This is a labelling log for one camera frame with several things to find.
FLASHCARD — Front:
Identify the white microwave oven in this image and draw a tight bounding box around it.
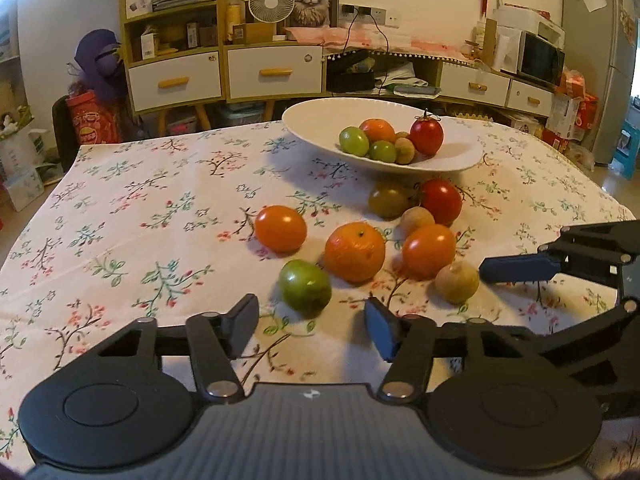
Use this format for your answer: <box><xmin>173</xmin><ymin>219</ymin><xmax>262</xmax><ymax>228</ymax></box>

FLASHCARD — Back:
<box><xmin>492</xmin><ymin>4</ymin><xmax>565</xmax><ymax>86</ymax></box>

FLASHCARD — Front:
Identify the floral tablecloth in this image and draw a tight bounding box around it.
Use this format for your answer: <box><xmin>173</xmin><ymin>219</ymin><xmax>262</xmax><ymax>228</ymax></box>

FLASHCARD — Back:
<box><xmin>1</xmin><ymin>122</ymin><xmax>615</xmax><ymax>471</ymax></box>

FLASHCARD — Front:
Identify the tan longan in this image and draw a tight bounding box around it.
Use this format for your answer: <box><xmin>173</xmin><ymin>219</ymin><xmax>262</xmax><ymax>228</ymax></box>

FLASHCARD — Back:
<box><xmin>394</xmin><ymin>136</ymin><xmax>416</xmax><ymax>165</ymax></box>
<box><xmin>435</xmin><ymin>261</ymin><xmax>480</xmax><ymax>304</ymax></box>
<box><xmin>399</xmin><ymin>206</ymin><xmax>435</xmax><ymax>237</ymax></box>

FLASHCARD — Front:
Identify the tan longan front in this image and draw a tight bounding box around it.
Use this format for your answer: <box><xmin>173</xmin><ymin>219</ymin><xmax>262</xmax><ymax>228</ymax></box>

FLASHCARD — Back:
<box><xmin>394</xmin><ymin>136</ymin><xmax>416</xmax><ymax>165</ymax></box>

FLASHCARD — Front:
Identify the bright green oval tomato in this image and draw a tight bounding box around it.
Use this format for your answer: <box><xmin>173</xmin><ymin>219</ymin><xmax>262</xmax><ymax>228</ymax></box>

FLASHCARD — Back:
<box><xmin>338</xmin><ymin>126</ymin><xmax>370</xmax><ymax>157</ymax></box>

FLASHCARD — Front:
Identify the purple plush toy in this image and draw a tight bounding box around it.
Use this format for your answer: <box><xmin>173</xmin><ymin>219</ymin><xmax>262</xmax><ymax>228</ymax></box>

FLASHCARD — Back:
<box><xmin>74</xmin><ymin>28</ymin><xmax>126</xmax><ymax>102</ymax></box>

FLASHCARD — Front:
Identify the orange tomato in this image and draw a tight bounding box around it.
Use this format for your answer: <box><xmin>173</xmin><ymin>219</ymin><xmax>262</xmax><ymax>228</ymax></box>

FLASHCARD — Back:
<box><xmin>255</xmin><ymin>205</ymin><xmax>308</xmax><ymax>254</ymax></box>
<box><xmin>401</xmin><ymin>224</ymin><xmax>456</xmax><ymax>280</ymax></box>

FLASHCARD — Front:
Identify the white desk fan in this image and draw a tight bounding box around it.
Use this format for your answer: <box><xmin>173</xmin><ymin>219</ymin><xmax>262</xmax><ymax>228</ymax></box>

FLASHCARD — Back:
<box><xmin>248</xmin><ymin>0</ymin><xmax>295</xmax><ymax>24</ymax></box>

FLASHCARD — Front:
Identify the brownish olive tomato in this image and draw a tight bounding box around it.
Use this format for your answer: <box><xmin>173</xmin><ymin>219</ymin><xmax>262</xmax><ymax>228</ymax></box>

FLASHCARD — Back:
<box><xmin>368</xmin><ymin>185</ymin><xmax>410</xmax><ymax>220</ymax></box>

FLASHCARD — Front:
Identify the orange red printed bag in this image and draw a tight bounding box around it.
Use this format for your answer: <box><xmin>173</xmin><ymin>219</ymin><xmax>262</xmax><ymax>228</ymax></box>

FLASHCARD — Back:
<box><xmin>65</xmin><ymin>90</ymin><xmax>122</xmax><ymax>145</ymax></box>

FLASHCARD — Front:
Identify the white tissue box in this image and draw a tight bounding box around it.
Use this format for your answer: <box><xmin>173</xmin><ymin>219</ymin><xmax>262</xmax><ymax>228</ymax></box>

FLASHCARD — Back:
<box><xmin>3</xmin><ymin>167</ymin><xmax>44</xmax><ymax>211</ymax></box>

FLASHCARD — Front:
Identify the small dark green tomato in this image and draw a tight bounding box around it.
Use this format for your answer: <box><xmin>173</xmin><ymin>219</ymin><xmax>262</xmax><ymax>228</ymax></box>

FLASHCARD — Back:
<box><xmin>368</xmin><ymin>140</ymin><xmax>397</xmax><ymax>164</ymax></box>

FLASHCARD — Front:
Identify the low white drawer console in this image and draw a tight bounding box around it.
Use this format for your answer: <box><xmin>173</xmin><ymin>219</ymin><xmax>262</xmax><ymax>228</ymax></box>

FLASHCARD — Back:
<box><xmin>323</xmin><ymin>49</ymin><xmax>553</xmax><ymax>118</ymax></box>

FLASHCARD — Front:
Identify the white fluted fruit plate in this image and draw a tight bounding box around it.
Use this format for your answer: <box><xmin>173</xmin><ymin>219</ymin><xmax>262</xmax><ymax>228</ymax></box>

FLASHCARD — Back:
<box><xmin>282</xmin><ymin>98</ymin><xmax>483</xmax><ymax>176</ymax></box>

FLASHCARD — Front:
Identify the yellow white drawer cabinet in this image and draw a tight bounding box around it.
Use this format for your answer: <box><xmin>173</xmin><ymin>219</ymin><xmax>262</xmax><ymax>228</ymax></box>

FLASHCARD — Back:
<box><xmin>119</xmin><ymin>0</ymin><xmax>326</xmax><ymax>133</ymax></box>

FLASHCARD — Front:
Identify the pink cloth on console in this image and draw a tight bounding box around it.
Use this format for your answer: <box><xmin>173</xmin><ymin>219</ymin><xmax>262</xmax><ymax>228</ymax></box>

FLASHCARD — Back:
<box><xmin>284</xmin><ymin>26</ymin><xmax>472</xmax><ymax>64</ymax></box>

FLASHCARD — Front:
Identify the grey refrigerator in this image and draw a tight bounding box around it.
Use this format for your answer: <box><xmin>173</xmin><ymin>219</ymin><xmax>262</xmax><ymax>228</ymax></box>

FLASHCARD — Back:
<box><xmin>562</xmin><ymin>0</ymin><xmax>638</xmax><ymax>165</ymax></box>

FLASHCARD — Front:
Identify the large front orange mandarin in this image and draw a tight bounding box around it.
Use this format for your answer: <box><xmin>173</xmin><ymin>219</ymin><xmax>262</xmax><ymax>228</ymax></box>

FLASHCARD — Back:
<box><xmin>359</xmin><ymin>118</ymin><xmax>396</xmax><ymax>144</ymax></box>

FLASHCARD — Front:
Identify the red tomato with stem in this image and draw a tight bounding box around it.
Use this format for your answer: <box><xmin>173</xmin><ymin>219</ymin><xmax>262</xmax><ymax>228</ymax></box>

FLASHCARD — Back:
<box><xmin>409</xmin><ymin>112</ymin><xmax>444</xmax><ymax>157</ymax></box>

